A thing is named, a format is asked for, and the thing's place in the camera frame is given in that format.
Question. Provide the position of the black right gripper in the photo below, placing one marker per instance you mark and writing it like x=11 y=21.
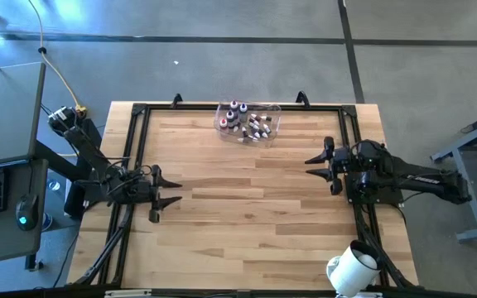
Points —
x=338 y=165

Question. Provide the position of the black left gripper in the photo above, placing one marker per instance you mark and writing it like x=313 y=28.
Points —
x=155 y=192

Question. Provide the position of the small white-capped food coloring bottle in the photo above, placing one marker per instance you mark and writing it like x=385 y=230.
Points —
x=253 y=123
x=255 y=138
x=266 y=128

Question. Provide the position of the small lime green coloring bottle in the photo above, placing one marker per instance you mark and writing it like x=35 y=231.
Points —
x=266 y=118

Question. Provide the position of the small red food coloring bottle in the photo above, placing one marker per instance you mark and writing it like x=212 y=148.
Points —
x=255 y=116

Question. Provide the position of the small brown food coloring bottle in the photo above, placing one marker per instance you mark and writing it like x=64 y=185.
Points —
x=244 y=132

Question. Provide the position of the large pink food coloring bottle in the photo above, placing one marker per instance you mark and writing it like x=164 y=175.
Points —
x=223 y=123

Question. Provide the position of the large blue food coloring bottle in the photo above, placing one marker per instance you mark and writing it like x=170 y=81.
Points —
x=243 y=107

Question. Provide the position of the large black food coloring bottle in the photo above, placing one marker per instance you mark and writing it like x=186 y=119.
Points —
x=230 y=114

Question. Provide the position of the large maroon food coloring bottle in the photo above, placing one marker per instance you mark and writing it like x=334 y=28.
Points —
x=234 y=103

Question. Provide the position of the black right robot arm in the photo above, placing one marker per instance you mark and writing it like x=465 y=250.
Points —
x=429 y=181

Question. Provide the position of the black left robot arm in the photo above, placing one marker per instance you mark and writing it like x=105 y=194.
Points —
x=93 y=157

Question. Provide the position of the clear plastic bin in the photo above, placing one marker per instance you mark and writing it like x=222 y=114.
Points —
x=275 y=109

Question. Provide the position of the black cylindrical container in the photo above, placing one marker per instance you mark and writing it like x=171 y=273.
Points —
x=75 y=200

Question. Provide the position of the white cylindrical lamp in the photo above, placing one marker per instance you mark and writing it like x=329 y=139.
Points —
x=352 y=271

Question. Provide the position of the black computer mouse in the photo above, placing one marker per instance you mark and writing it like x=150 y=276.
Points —
x=27 y=209

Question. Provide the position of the grey metal cart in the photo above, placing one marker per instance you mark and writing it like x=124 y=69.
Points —
x=467 y=184

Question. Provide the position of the grey desk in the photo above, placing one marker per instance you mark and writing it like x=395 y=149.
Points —
x=6 y=111

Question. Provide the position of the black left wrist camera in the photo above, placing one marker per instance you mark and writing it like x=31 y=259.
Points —
x=139 y=190

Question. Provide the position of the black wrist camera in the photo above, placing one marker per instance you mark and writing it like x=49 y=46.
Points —
x=139 y=190
x=367 y=152

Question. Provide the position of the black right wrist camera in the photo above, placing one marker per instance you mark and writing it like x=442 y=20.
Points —
x=367 y=152

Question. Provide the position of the black aluminium table frame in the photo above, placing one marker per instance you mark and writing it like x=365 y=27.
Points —
x=180 y=107

